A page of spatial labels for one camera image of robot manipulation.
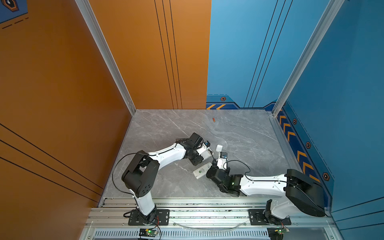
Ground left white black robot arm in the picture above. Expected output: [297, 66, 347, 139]
[121, 133, 211, 224]

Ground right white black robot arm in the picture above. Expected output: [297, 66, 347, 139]
[206, 166, 326, 226]

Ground right small circuit board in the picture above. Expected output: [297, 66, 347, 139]
[275, 226, 290, 236]

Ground left green circuit board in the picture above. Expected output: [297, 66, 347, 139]
[138, 228, 160, 240]

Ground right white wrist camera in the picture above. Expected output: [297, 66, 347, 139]
[217, 152, 228, 170]

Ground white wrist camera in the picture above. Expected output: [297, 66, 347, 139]
[204, 141, 211, 148]
[217, 152, 228, 170]

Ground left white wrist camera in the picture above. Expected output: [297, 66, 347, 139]
[204, 141, 211, 148]

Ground aluminium front rail frame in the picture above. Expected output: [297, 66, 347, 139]
[80, 198, 342, 240]

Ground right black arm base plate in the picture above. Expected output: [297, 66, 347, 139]
[248, 209, 292, 226]

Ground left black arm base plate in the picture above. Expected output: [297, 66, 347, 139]
[128, 209, 170, 226]

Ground left aluminium corner post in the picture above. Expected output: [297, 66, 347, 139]
[75, 0, 137, 117]

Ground aluminium corner post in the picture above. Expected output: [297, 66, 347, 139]
[75, 0, 137, 117]
[272, 0, 345, 118]

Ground right aluminium corner post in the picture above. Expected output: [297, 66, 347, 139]
[272, 0, 345, 118]

